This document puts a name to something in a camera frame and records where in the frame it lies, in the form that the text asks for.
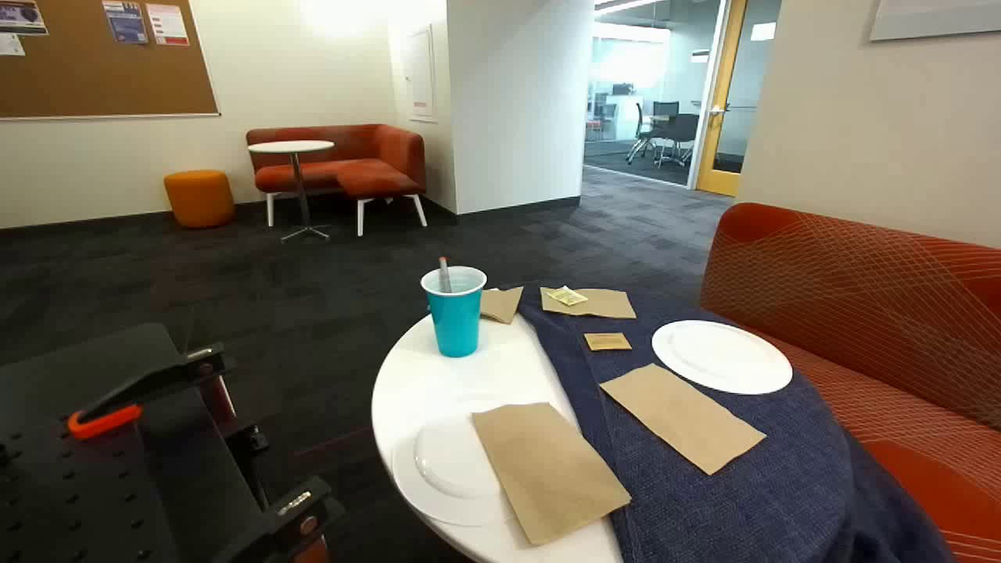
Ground light blue plastic cup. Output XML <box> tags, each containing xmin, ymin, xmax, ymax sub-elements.
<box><xmin>418</xmin><ymin>264</ymin><xmax>492</xmax><ymax>361</ymax></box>

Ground folded brown paper napkin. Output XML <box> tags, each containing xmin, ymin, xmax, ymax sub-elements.
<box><xmin>478</xmin><ymin>286</ymin><xmax>524</xmax><ymax>330</ymax></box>

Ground yellow packet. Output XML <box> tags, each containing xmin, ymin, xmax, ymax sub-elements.
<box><xmin>547</xmin><ymin>286</ymin><xmax>592</xmax><ymax>313</ymax></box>

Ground brown napkin under packet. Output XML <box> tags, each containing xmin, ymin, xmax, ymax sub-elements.
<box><xmin>538</xmin><ymin>286</ymin><xmax>637</xmax><ymax>323</ymax></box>

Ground small square brown napkin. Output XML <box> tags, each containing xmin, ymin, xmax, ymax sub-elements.
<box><xmin>582</xmin><ymin>330</ymin><xmax>635</xmax><ymax>356</ymax></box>

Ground orange lounge sofa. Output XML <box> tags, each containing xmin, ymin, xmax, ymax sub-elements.
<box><xmin>245</xmin><ymin>121</ymin><xmax>432</xmax><ymax>241</ymax></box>

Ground white plate under napkin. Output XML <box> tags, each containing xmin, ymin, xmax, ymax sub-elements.
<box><xmin>398</xmin><ymin>392</ymin><xmax>545</xmax><ymax>528</ymax></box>

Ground large brown paper napkin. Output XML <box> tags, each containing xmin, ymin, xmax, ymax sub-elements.
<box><xmin>470</xmin><ymin>402</ymin><xmax>635</xmax><ymax>552</ymax></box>

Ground black office chair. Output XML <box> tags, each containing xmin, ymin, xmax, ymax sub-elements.
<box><xmin>624</xmin><ymin>98</ymin><xmax>702</xmax><ymax>175</ymax></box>

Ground white round plate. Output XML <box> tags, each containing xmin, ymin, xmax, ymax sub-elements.
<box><xmin>650</xmin><ymin>315</ymin><xmax>797</xmax><ymax>398</ymax></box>

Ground small round white table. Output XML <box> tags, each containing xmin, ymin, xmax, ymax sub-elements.
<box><xmin>245</xmin><ymin>137</ymin><xmax>337</xmax><ymax>246</ymax></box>

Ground yellow framed glass door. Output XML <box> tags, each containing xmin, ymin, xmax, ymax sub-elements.
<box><xmin>693</xmin><ymin>0</ymin><xmax>785</xmax><ymax>201</ymax></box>

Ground orange round ottoman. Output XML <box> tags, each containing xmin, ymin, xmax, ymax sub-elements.
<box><xmin>160</xmin><ymin>167</ymin><xmax>238</xmax><ymax>233</ymax></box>

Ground dark blue cloth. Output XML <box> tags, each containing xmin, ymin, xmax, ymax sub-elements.
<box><xmin>515</xmin><ymin>278</ymin><xmax>957</xmax><ymax>563</ymax></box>

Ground orange red corner couch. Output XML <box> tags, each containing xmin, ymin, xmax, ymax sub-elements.
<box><xmin>700</xmin><ymin>201</ymin><xmax>1001</xmax><ymax>563</ymax></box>

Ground white red poster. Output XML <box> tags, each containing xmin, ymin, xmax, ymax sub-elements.
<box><xmin>145</xmin><ymin>0</ymin><xmax>194</xmax><ymax>50</ymax></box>

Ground cork bulletin board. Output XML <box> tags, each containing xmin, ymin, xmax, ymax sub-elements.
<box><xmin>0</xmin><ymin>0</ymin><xmax>222</xmax><ymax>120</ymax></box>

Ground blue poster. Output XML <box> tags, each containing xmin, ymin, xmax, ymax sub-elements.
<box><xmin>100</xmin><ymin>0</ymin><xmax>151</xmax><ymax>50</ymax></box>

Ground white wall panel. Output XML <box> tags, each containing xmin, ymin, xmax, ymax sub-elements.
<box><xmin>401</xmin><ymin>22</ymin><xmax>440</xmax><ymax>127</ymax></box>

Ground black bracket clamp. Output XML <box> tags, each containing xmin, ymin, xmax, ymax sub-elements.
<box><xmin>211</xmin><ymin>417</ymin><xmax>346</xmax><ymax>563</ymax></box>

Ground black clamp orange handle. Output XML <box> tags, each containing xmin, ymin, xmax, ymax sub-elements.
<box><xmin>61</xmin><ymin>344</ymin><xmax>228</xmax><ymax>444</ymax></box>

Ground grey wall sign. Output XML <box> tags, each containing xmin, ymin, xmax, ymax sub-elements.
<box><xmin>864</xmin><ymin>0</ymin><xmax>1001</xmax><ymax>46</ymax></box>

